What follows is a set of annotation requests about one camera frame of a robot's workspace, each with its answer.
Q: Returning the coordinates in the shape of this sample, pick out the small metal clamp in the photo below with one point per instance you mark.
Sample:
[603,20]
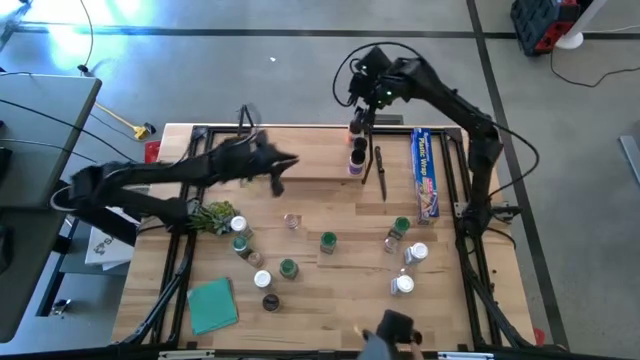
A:
[60,307]

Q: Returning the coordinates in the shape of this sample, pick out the purple label black-lid spice jar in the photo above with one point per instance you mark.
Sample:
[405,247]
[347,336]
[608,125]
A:
[357,163]

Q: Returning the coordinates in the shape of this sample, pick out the red corner pad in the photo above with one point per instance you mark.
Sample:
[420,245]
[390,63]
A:
[539,336]
[151,151]

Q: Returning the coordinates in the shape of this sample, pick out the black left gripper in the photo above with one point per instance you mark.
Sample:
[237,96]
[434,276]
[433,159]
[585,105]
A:
[247,157]

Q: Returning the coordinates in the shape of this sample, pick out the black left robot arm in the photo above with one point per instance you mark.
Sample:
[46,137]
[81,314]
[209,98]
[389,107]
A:
[150,175]

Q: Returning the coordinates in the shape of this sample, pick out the yellow label black-lid spice jar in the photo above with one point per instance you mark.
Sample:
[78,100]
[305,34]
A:
[351,136]

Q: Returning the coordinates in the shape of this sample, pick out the wooden shelf with black frame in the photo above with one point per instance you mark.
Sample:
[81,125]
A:
[320,155]

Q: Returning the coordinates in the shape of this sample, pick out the white floor stand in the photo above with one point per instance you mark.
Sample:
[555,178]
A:
[570,39]

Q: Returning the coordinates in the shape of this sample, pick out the person's hand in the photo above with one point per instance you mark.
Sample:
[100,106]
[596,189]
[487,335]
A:
[417,351]

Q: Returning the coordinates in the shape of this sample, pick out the small cork-top glass jar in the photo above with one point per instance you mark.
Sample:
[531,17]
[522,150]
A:
[291,220]
[390,244]
[255,258]
[405,271]

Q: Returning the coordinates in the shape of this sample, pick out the green succulent plant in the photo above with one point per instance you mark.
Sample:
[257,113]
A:
[215,217]

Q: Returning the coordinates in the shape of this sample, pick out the orange label black-lid spice jar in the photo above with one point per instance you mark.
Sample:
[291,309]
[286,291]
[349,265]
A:
[270,302]

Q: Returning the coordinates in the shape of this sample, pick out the light grey desk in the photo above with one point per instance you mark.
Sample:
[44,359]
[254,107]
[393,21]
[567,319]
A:
[40,140]

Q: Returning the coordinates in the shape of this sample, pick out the green folded cloth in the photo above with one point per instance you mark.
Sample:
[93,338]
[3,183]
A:
[212,305]

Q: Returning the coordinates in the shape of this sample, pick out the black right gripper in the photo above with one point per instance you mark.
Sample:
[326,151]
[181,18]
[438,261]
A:
[375,80]

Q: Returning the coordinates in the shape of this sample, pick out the black kitchen knife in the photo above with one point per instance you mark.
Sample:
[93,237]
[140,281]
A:
[381,172]

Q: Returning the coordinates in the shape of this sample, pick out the silver metal bracket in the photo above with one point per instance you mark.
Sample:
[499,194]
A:
[186,354]
[465,356]

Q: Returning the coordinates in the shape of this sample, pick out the dark blue red toolbox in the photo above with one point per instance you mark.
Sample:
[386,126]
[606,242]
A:
[542,25]

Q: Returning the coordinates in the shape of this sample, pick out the blue plastic wrap box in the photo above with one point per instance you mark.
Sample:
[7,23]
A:
[425,175]

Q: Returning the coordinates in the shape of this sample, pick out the white cardboard box with logo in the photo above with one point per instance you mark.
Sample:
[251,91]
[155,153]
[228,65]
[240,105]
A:
[107,250]

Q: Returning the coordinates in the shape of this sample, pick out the dark grey desk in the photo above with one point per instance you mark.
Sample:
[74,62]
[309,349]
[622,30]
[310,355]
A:
[25,275]

